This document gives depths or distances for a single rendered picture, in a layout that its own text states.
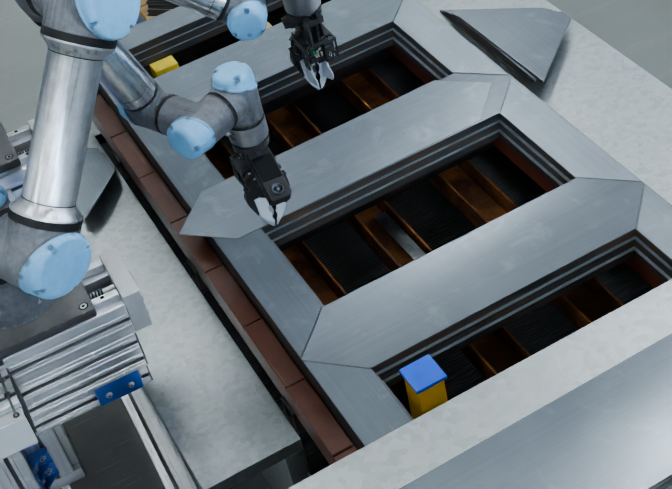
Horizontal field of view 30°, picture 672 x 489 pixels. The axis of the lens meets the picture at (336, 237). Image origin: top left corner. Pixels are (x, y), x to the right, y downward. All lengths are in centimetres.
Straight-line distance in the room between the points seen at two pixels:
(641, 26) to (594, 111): 159
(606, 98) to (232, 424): 111
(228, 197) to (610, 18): 217
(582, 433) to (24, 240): 89
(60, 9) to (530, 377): 88
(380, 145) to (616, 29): 190
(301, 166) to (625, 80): 78
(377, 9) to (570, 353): 132
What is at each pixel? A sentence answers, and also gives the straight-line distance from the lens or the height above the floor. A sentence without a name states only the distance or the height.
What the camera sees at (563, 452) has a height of 107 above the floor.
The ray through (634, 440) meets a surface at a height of 107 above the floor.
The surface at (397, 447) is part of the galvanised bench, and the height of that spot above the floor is 105.
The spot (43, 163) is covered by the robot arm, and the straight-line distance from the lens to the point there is 198.
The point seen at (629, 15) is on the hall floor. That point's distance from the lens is 443.
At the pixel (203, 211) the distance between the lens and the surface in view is 254.
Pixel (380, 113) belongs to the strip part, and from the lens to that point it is 268.
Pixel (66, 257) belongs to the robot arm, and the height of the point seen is 122.
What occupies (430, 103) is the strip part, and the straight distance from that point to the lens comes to 268.
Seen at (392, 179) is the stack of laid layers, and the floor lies 84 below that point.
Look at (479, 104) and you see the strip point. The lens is 266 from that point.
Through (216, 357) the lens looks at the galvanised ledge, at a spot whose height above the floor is 68.
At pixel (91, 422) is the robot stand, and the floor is 21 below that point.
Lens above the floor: 249
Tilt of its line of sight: 42 degrees down
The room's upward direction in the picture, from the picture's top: 13 degrees counter-clockwise
